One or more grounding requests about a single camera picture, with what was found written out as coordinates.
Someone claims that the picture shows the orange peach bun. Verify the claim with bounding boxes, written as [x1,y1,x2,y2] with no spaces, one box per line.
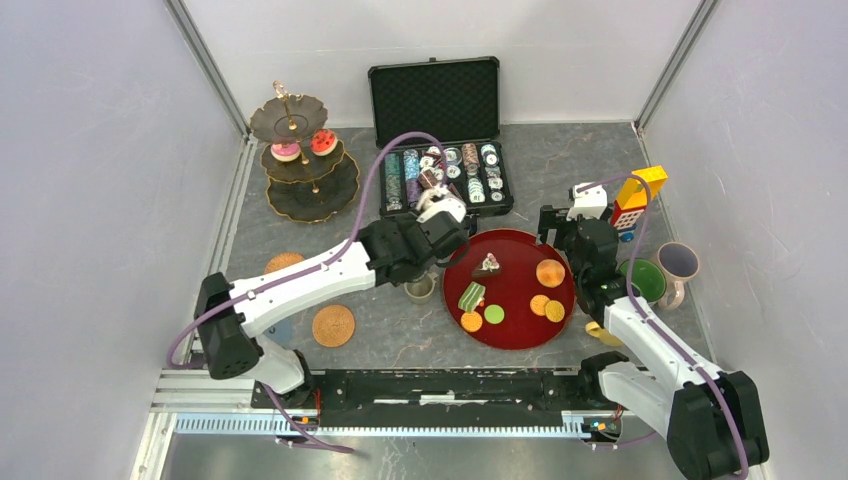
[535,259,566,288]

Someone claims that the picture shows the chocolate cake slice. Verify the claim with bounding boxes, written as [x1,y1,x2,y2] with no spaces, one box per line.
[471,252,501,279]

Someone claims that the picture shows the white rectangular pastry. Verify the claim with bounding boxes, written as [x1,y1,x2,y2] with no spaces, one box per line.
[457,281,486,313]

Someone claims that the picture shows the red frosted donut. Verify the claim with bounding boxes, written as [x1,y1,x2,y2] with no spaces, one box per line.
[310,129,339,157]

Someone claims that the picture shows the pink frosted donut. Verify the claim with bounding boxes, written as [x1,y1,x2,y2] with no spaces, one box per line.
[270,143,301,163]

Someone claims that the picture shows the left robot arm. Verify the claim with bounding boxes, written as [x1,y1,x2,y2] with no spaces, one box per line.
[195,212,469,408]

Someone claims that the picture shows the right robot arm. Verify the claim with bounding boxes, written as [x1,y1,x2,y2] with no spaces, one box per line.
[537,205,770,479]

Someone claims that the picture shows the small grey-green cup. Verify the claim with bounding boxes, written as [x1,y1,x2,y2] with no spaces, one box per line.
[403,274,437,305]

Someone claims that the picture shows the toy block tower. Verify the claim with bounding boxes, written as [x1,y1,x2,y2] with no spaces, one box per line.
[610,166,668,243]

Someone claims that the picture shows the green bowl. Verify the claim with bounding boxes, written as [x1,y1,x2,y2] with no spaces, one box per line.
[632,258,667,305]

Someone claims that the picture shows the orange waffle biscuit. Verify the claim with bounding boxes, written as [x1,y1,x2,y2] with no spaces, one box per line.
[544,300,566,323]

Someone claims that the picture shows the orange round biscuit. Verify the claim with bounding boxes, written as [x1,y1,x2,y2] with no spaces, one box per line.
[529,294,550,317]

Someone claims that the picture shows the yellow cup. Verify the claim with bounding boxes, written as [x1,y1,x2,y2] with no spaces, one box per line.
[585,321,624,347]

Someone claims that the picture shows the red round tray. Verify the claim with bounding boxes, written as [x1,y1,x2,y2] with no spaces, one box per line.
[442,229,576,350]

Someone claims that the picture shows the beige purple mug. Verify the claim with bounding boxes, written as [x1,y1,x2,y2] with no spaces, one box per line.
[654,242,700,310]

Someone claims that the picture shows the yellow round cookie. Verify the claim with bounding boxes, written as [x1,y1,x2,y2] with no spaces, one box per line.
[460,311,484,333]

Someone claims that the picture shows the green macaron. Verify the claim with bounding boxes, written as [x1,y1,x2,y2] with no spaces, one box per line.
[483,304,506,325]

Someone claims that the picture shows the black poker chip case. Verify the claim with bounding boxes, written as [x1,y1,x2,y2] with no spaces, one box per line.
[367,56,514,217]

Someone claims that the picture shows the woven coaster front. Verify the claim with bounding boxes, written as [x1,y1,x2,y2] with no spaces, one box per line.
[312,305,356,348]

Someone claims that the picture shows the woven coaster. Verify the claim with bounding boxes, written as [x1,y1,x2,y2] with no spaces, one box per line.
[312,305,356,348]
[264,252,304,274]

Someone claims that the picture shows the three-tier dessert stand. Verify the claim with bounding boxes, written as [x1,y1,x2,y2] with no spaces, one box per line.
[249,80,360,224]

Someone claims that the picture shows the woven coaster left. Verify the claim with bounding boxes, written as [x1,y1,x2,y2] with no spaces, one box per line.
[264,252,304,274]

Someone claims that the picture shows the blue round coaster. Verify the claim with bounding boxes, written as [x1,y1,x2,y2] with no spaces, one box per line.
[267,319,293,348]

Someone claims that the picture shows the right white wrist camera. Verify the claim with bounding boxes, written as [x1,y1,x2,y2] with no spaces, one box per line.
[566,183,608,220]

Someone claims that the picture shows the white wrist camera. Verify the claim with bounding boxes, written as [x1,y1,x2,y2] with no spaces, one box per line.
[566,183,608,220]
[415,185,467,223]

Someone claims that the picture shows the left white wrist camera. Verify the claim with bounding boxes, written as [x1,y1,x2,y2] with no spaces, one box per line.
[415,185,467,223]

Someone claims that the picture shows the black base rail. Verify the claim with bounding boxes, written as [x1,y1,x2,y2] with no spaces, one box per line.
[251,367,619,438]

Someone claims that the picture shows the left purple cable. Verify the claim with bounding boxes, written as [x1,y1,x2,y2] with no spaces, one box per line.
[165,131,452,455]

